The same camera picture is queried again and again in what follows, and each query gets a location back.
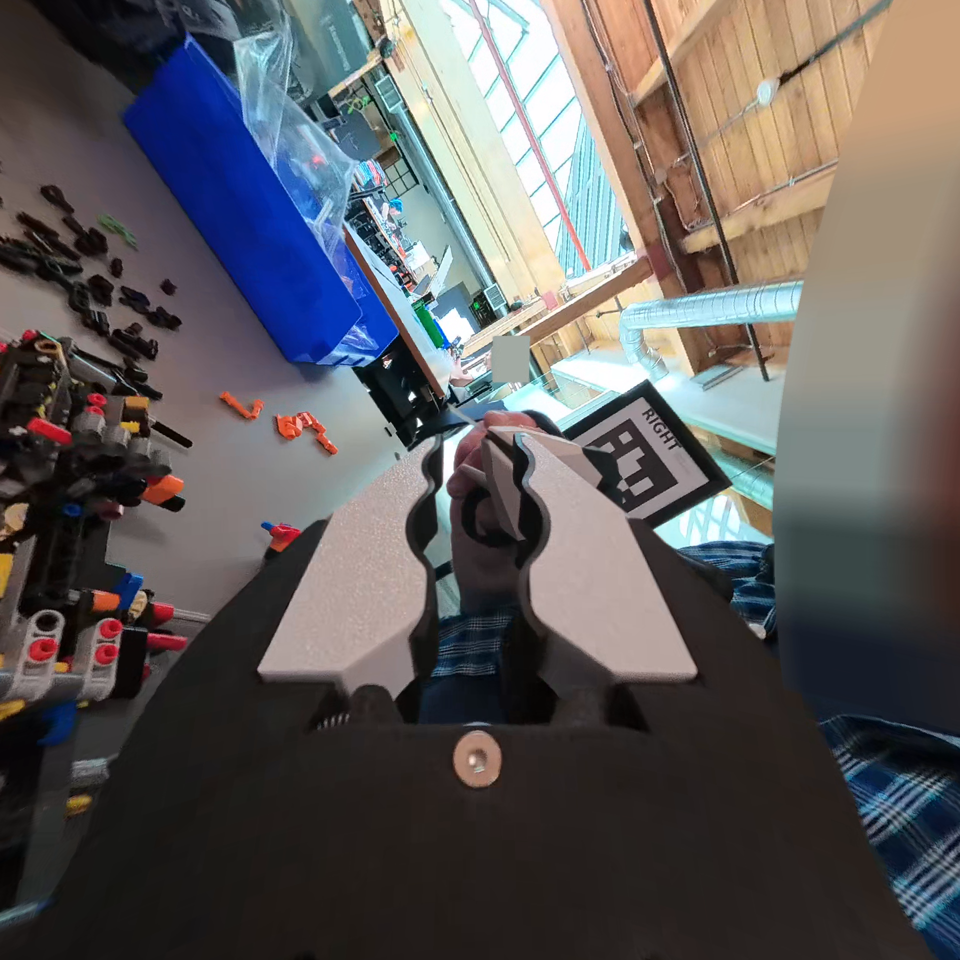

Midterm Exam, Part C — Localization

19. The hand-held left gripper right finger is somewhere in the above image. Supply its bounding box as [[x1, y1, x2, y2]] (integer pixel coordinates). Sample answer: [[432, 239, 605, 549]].
[[516, 432, 701, 704]]

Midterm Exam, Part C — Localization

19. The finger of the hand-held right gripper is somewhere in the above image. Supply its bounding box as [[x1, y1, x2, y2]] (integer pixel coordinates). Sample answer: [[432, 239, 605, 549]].
[[534, 433, 605, 490], [478, 426, 528, 543]]

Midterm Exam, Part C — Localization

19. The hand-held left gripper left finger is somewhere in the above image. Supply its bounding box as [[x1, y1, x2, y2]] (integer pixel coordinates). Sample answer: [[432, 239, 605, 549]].
[[257, 437, 445, 704]]

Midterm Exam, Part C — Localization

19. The person's right forearm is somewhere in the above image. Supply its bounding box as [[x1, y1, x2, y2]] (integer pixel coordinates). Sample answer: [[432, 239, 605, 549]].
[[416, 609, 543, 726]]

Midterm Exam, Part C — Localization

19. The cluster of orange lego pieces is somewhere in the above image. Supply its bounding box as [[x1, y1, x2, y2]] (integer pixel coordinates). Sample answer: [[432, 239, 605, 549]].
[[274, 410, 341, 457]]

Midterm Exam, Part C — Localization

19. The partly built lego model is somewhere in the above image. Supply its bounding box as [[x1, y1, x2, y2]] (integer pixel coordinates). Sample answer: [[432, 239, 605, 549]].
[[0, 327, 191, 751]]

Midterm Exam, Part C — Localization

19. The scattered black lego beams group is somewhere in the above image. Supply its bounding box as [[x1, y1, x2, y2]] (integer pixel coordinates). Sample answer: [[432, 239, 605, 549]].
[[0, 183, 186, 403]]

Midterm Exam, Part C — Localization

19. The person's right hand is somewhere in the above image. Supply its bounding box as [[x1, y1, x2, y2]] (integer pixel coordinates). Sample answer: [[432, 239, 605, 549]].
[[446, 407, 564, 618]]

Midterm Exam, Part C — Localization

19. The black equipment case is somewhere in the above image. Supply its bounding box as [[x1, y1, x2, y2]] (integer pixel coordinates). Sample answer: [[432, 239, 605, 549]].
[[351, 350, 483, 452]]

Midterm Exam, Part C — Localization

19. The long white workbench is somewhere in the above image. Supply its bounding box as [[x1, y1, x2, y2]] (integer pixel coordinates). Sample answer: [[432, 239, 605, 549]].
[[343, 223, 453, 400]]

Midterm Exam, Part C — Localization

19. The blue plastic bin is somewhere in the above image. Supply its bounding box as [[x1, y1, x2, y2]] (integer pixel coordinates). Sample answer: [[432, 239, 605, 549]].
[[123, 33, 401, 368]]

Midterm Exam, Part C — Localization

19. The person's plaid shirt torso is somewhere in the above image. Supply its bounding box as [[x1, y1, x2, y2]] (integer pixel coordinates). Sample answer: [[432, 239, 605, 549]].
[[677, 540, 960, 960]]

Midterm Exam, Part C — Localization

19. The clear plastic bag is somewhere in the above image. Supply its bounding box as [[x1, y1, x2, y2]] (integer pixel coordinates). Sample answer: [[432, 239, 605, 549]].
[[233, 0, 363, 235]]

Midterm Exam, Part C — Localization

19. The dark bag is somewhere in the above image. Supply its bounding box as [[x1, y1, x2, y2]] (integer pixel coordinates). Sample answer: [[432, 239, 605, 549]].
[[52, 0, 249, 84]]

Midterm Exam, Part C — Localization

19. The silver ventilation duct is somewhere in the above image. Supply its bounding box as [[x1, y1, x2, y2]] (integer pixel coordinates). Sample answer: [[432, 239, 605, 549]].
[[618, 278, 806, 382]]

